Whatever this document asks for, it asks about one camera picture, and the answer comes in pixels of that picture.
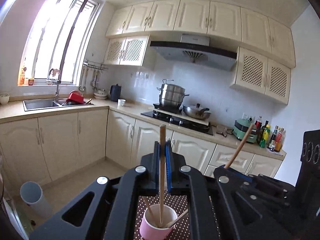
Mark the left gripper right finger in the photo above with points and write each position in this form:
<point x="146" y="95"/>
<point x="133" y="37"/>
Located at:
<point x="184" y="180"/>

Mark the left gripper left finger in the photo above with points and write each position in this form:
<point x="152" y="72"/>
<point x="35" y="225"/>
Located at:
<point x="107" y="208"/>

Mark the wooden chopstick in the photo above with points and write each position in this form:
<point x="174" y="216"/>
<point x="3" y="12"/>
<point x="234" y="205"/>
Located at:
<point x="239" y="148"/>
<point x="181" y="216"/>
<point x="150" y="211"/>
<point x="162" y="173"/>

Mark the steel kitchen sink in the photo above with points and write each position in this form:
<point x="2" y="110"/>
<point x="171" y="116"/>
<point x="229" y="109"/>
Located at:
<point x="41" y="104"/>

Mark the upper kitchen cabinets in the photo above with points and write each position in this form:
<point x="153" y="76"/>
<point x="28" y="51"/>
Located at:
<point x="258" y="49"/>

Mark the pink cylindrical utensil cup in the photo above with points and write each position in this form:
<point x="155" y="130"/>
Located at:
<point x="150" y="227"/>

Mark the black gas stove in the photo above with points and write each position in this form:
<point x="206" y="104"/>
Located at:
<point x="177" y="117"/>

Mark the dark soy sauce bottle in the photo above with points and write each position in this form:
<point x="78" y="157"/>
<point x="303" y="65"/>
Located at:
<point x="272" y="142"/>

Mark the grey cylindrical bin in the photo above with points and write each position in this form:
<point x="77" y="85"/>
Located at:
<point x="32" y="194"/>

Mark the steel wok with lid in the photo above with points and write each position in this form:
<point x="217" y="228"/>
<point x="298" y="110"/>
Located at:
<point x="196" y="112"/>

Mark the green yellow bottle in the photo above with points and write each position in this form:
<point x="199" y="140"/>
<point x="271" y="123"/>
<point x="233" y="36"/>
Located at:
<point x="264" y="136"/>

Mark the orange sauce bottle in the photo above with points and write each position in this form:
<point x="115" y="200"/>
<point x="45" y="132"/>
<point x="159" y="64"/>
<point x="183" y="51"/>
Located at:
<point x="279" y="139"/>

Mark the green electric cooker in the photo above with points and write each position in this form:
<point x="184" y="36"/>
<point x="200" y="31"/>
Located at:
<point x="240" y="129"/>

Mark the red cap bottle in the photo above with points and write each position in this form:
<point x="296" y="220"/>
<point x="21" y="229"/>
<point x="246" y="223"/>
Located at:
<point x="258" y="124"/>

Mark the stainless steel steamer pot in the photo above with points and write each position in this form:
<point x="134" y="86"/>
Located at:
<point x="171" y="95"/>

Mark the white mug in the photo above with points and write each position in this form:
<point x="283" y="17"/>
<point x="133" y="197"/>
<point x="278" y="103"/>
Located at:
<point x="121" y="102"/>

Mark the dark electric kettle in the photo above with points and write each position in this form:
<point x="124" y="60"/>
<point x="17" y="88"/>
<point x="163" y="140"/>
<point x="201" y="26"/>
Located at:
<point x="115" y="92"/>

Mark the stacked white bowls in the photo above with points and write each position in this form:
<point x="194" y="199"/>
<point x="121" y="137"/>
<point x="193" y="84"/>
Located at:
<point x="100" y="94"/>

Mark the red colander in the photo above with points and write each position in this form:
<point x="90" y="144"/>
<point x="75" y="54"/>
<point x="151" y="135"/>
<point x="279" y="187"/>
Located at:
<point x="75" y="98"/>

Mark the range hood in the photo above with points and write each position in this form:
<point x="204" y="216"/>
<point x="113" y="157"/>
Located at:
<point x="195" y="49"/>

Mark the chrome sink faucet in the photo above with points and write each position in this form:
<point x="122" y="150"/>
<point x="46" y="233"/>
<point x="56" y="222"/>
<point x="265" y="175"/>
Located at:
<point x="56" y="82"/>

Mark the wall utensil rack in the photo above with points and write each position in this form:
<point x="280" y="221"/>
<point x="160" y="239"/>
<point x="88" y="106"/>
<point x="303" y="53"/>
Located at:
<point x="95" y="65"/>

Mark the window with frame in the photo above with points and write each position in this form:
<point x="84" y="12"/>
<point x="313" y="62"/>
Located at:
<point x="56" y="42"/>

